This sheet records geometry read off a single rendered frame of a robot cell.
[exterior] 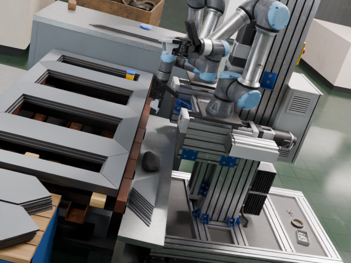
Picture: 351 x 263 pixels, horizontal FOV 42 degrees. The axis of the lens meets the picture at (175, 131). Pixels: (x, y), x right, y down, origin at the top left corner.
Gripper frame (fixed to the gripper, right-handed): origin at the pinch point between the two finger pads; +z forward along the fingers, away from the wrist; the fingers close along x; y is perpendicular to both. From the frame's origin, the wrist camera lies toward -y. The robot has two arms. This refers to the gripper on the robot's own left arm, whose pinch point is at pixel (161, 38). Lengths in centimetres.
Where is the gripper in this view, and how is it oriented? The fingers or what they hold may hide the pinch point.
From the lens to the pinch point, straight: 191.8
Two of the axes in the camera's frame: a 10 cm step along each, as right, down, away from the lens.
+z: -8.3, 0.4, -5.6
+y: -1.7, 9.3, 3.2
